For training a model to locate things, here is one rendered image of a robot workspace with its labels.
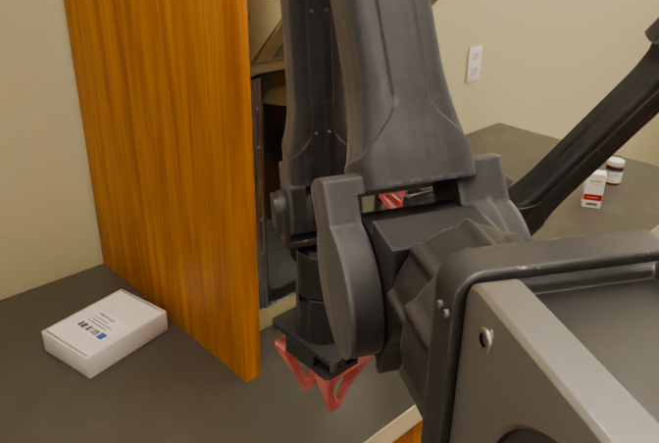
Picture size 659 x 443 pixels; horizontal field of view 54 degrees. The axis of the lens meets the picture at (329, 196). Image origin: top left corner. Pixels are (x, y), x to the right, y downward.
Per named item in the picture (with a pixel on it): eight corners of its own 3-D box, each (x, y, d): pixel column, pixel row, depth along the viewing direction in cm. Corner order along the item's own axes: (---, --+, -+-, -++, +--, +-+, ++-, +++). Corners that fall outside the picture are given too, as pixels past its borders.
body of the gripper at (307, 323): (313, 310, 76) (313, 256, 73) (376, 351, 70) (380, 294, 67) (270, 332, 72) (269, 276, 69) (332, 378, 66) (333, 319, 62)
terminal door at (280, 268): (256, 310, 109) (246, 75, 92) (379, 251, 128) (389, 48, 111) (259, 312, 108) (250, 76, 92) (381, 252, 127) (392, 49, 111)
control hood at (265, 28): (239, 62, 91) (236, -12, 87) (392, 35, 111) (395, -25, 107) (291, 77, 83) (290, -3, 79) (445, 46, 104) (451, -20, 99)
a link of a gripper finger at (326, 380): (327, 373, 78) (328, 310, 74) (369, 405, 74) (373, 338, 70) (283, 400, 74) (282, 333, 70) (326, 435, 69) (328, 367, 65)
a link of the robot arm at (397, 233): (404, 268, 27) (519, 247, 28) (343, 177, 36) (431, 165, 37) (405, 429, 31) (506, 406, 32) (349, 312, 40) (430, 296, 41)
